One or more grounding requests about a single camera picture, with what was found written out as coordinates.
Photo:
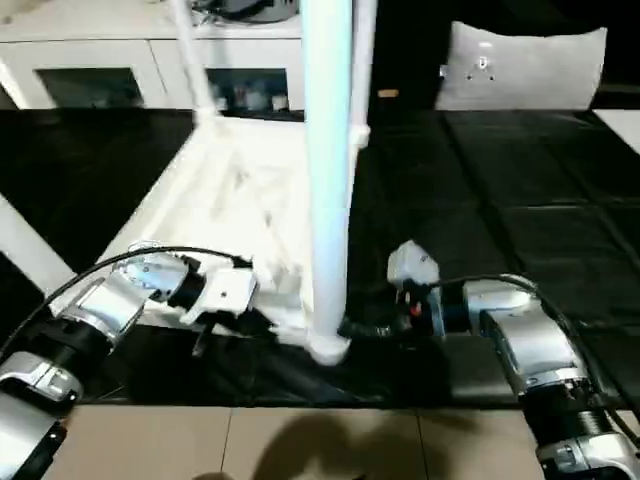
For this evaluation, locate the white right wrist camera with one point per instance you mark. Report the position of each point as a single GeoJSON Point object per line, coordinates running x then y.
{"type": "Point", "coordinates": [412, 262]}

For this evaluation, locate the white flat board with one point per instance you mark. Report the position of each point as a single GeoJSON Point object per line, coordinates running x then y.
{"type": "Point", "coordinates": [622, 125]}

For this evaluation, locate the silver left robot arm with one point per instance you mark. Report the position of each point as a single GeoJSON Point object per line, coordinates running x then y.
{"type": "Point", "coordinates": [100, 305]}

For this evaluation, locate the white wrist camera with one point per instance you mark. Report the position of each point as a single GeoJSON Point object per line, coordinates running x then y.
{"type": "Point", "coordinates": [225, 290]}
{"type": "Point", "coordinates": [412, 262]}

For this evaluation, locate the white glass-door cabinet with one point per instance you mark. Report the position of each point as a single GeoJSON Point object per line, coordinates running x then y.
{"type": "Point", "coordinates": [100, 55]}

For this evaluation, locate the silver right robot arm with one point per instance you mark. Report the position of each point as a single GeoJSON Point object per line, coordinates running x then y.
{"type": "Point", "coordinates": [530, 340]}

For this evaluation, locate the grey round cooker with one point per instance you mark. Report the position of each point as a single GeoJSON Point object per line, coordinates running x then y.
{"type": "Point", "coordinates": [250, 9]}

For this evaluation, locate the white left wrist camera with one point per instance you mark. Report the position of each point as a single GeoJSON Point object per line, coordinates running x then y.
{"type": "Point", "coordinates": [225, 290]}

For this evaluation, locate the grey cushion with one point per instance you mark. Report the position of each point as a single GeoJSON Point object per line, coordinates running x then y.
{"type": "Point", "coordinates": [520, 65]}

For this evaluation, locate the black work mat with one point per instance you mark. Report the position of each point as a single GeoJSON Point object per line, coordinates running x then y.
{"type": "Point", "coordinates": [500, 190]}

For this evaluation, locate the white plastic table top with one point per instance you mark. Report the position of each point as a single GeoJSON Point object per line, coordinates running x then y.
{"type": "Point", "coordinates": [225, 190]}

